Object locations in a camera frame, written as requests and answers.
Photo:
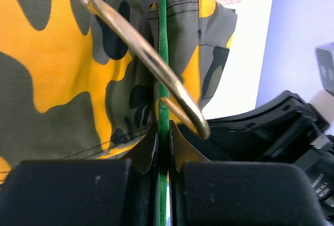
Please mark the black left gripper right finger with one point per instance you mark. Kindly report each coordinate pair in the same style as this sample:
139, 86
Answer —
205, 192

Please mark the camouflage yellow green trousers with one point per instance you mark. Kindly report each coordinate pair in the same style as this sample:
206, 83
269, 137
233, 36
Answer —
70, 87

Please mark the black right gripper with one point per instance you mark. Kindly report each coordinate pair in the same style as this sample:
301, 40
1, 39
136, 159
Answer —
287, 129

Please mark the green clothes hanger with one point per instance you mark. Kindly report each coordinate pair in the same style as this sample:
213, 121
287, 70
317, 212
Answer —
172, 95

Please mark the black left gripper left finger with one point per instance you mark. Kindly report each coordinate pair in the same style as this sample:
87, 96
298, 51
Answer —
84, 192

